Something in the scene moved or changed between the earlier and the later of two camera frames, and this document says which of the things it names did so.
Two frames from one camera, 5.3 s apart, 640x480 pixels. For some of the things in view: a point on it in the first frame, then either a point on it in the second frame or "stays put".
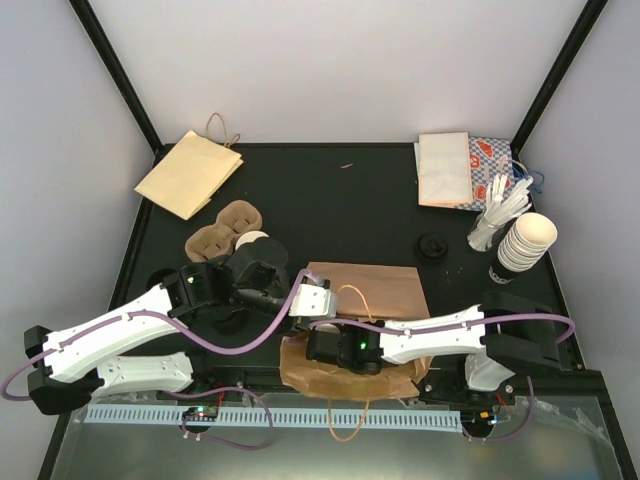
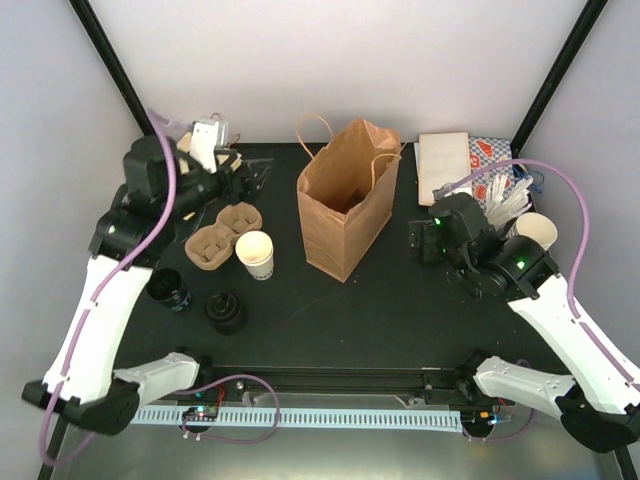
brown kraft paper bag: x=379 y=292 -> x=345 y=192
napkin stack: x=444 y=169 stays put
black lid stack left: x=234 y=323 stays put
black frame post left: x=124 y=79 stays put
